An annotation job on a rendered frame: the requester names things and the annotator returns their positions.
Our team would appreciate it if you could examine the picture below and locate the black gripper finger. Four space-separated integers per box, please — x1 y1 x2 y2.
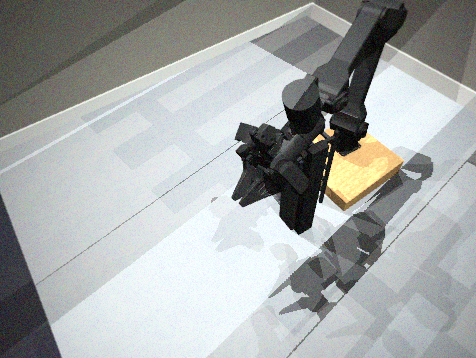
239 165 286 207
231 157 257 201

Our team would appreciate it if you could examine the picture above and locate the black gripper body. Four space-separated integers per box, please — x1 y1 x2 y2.
235 126 309 196

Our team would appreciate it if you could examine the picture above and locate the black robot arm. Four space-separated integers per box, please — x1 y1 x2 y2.
235 0 407 158

